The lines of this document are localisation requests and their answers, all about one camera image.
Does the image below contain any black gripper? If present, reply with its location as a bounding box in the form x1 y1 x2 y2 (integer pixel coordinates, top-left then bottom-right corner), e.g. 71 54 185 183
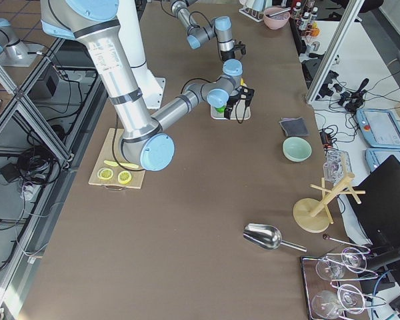
224 85 255 117
233 41 246 60

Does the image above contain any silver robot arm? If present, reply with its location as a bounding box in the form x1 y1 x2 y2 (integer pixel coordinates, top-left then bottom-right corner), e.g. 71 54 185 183
170 1 246 62
41 1 254 171

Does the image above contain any grey robot arm background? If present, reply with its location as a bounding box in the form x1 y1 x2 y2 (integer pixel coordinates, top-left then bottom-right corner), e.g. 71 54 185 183
0 18 35 67

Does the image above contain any white plastic tray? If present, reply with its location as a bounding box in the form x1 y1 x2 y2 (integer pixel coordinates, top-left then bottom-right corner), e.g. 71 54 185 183
210 100 251 121

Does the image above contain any pink bowl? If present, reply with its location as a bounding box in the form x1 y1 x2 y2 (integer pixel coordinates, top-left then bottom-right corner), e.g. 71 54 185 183
263 7 290 30

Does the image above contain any grey folded cloth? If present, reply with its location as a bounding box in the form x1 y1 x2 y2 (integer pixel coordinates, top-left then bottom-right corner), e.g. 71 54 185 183
279 117 309 137

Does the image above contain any mint green bowl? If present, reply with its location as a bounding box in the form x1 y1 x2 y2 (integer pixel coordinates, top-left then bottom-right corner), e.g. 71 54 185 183
283 137 312 162

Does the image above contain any clear glass mug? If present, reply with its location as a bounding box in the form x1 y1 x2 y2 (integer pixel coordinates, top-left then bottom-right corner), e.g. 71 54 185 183
323 151 352 185

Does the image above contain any wooden mug tree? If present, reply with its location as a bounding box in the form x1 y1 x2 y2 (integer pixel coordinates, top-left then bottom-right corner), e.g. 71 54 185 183
293 153 366 233

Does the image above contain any upper blue teach pendant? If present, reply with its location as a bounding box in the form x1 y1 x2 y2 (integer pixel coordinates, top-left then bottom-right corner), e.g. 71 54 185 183
355 109 400 149

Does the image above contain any blue teach pendant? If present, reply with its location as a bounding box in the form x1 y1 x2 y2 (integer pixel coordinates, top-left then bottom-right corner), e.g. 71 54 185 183
355 109 400 149
365 148 400 172

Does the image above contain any lower blue teach pendant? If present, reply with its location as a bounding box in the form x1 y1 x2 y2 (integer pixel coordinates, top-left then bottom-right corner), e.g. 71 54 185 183
365 148 400 172

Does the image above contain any silver metal scoop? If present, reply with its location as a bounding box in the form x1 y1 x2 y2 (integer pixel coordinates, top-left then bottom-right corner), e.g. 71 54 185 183
243 223 307 253

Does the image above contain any right lemon slice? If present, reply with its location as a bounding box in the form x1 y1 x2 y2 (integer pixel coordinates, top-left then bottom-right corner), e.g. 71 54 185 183
117 170 133 185

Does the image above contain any lemon slice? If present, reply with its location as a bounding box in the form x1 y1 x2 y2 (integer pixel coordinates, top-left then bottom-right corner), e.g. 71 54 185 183
97 167 114 181
117 170 133 185

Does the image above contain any yellow lemon wedge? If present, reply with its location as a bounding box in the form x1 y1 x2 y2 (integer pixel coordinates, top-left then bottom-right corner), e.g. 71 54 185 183
104 160 139 169

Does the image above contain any wooden cutting board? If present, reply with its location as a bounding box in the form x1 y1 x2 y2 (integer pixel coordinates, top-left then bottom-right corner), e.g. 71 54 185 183
88 128 145 190

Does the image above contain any left lemon slice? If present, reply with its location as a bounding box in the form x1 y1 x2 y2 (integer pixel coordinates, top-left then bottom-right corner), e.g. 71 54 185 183
97 167 114 181

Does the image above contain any small dark-headed spoon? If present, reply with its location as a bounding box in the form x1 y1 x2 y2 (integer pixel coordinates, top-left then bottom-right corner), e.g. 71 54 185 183
322 233 351 245

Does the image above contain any black monitor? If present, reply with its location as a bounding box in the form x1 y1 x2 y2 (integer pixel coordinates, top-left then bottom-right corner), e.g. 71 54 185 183
350 155 400 247

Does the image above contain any upper left wine glass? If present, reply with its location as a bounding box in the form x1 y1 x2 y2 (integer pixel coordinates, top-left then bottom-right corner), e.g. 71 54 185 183
315 259 345 281

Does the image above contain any wine glass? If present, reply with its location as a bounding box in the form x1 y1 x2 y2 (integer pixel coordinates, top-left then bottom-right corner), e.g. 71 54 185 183
311 291 340 319
341 247 367 273
337 284 365 314
315 259 345 281

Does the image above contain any upper right wine glass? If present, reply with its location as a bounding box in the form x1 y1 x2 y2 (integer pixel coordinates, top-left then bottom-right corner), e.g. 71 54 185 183
341 247 367 273

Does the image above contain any lower left wine glass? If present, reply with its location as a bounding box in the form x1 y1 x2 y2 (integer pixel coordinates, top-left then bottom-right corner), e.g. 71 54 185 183
311 291 340 319

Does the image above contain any lower right wine glass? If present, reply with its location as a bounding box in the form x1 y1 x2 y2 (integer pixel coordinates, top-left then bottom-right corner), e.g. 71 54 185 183
337 284 365 314

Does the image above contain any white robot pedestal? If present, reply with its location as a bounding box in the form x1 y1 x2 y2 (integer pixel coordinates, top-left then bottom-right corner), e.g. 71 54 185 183
117 0 165 109

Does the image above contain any aluminium frame post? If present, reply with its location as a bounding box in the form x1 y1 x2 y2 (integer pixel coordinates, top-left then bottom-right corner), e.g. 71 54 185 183
305 0 364 105

